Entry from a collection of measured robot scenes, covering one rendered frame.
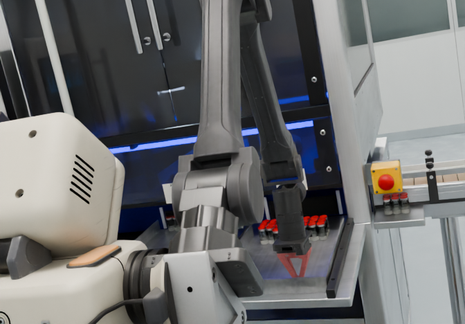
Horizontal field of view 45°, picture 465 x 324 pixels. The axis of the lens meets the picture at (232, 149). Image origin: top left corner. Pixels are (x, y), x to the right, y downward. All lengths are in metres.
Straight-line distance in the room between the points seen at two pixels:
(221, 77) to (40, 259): 0.33
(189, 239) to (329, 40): 0.91
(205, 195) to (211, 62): 0.21
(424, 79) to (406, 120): 0.46
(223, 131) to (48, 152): 0.23
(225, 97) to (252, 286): 0.26
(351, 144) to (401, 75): 4.62
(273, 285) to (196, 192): 0.59
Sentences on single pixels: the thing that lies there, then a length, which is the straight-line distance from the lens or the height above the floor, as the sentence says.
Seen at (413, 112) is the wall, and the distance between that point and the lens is 6.14.
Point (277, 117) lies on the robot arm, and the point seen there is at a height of 1.26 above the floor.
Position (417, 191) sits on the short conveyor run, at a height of 0.92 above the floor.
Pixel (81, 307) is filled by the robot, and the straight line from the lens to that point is 0.58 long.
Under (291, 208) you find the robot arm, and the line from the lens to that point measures 1.16.
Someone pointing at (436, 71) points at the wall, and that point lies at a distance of 6.08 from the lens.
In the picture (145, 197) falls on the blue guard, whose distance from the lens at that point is 1.70.
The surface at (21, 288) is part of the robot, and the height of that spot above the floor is 1.23.
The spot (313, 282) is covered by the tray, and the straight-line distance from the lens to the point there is 1.21.
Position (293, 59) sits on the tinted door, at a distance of 1.48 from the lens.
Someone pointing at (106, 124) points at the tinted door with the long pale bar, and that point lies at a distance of 1.71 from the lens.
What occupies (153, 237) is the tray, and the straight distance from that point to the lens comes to 1.76.
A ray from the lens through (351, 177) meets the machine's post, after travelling 1.51.
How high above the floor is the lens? 1.43
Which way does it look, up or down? 11 degrees down
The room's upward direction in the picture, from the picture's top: 11 degrees counter-clockwise
